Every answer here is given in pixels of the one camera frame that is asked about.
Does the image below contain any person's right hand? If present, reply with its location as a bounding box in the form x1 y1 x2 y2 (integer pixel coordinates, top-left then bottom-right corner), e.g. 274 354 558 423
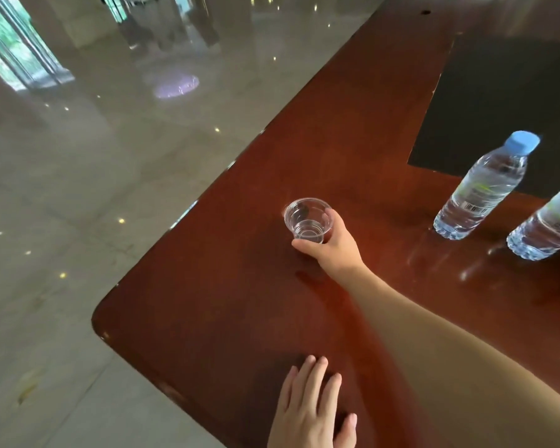
291 208 366 287

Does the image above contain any person's left hand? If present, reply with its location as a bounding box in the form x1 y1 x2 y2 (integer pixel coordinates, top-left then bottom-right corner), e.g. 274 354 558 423
266 355 358 448

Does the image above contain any clear plastic cup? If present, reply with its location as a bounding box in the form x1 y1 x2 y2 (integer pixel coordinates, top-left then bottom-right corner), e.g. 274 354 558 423
283 197 334 245

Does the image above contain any clear blue-capped water bottle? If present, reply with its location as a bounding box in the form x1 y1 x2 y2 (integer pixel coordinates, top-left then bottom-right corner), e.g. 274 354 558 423
506 177 560 262
432 131 541 241

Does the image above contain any person's right forearm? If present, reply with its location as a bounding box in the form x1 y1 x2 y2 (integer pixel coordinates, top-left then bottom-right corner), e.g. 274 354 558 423
340 263 560 448

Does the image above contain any red wooden table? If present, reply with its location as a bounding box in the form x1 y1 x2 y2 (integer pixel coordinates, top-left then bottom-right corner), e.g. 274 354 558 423
91 0 560 448

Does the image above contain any black table mat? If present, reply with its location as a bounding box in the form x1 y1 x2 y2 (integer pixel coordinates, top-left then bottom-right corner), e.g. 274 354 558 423
407 34 560 200

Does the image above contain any glass door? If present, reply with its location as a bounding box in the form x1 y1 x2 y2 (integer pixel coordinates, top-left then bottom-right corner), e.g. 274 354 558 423
0 0 75 93

